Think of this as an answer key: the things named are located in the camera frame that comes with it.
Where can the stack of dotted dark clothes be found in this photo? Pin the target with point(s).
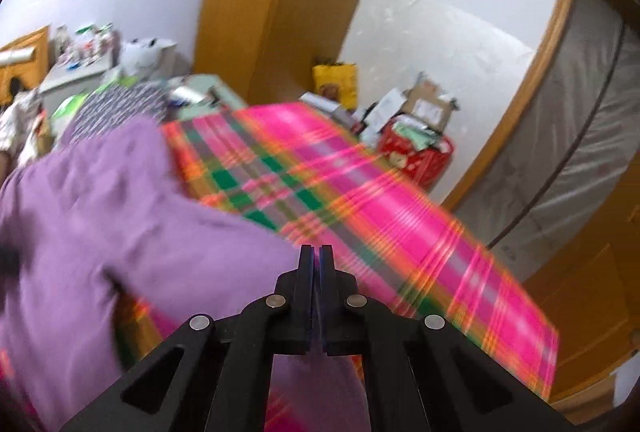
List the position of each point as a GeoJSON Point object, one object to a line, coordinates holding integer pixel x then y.
{"type": "Point", "coordinates": [120, 110]}

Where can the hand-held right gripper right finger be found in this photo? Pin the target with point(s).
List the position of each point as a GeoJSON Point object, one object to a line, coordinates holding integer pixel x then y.
{"type": "Point", "coordinates": [327, 292]}

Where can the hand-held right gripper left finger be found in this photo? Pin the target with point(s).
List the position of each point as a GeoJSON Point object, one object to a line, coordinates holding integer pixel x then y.
{"type": "Point", "coordinates": [306, 292]}

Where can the wooden door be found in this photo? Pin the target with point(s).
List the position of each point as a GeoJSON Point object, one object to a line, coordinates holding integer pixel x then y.
{"type": "Point", "coordinates": [590, 312]}

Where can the purple fleece garment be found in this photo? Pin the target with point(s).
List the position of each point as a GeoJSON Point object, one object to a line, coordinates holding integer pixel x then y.
{"type": "Point", "coordinates": [125, 237]}

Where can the yellow paper bag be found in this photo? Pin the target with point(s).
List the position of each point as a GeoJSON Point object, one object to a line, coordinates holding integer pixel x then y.
{"type": "Point", "coordinates": [335, 87]}

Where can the pale green table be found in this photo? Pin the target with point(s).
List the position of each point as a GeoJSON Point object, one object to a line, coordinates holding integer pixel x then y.
{"type": "Point", "coordinates": [220, 105]}

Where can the white carton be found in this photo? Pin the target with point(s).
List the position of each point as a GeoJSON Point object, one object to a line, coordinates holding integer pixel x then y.
{"type": "Point", "coordinates": [387, 112]}

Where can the wooden door frame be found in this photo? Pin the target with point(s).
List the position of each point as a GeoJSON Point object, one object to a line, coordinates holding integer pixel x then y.
{"type": "Point", "coordinates": [540, 62]}

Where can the red box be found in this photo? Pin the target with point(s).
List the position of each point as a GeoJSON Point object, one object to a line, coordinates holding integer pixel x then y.
{"type": "Point", "coordinates": [425, 162]}

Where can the grey plastic door curtain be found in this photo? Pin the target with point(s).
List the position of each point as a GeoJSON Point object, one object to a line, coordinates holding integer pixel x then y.
{"type": "Point", "coordinates": [575, 137]}

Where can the pink plaid bedsheet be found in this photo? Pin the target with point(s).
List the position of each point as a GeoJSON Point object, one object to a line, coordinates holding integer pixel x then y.
{"type": "Point", "coordinates": [400, 237]}

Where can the brown cardboard box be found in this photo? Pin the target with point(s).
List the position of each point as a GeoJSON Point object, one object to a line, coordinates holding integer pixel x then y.
{"type": "Point", "coordinates": [430, 105]}

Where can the row of bottles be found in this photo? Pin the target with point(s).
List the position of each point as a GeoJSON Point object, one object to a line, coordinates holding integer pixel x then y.
{"type": "Point", "coordinates": [87, 45]}

